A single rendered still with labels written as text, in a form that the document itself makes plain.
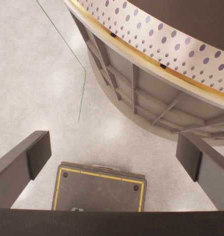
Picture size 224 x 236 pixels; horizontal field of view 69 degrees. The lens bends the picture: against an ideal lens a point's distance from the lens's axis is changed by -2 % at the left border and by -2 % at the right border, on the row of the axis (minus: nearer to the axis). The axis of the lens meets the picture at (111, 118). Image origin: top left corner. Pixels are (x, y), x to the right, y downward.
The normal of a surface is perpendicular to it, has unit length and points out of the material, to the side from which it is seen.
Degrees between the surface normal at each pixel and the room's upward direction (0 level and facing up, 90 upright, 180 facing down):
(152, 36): 43
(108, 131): 0
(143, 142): 0
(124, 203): 0
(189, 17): 62
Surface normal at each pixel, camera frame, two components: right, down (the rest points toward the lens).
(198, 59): -0.43, 0.50
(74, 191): -0.13, -0.13
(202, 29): -0.52, 0.69
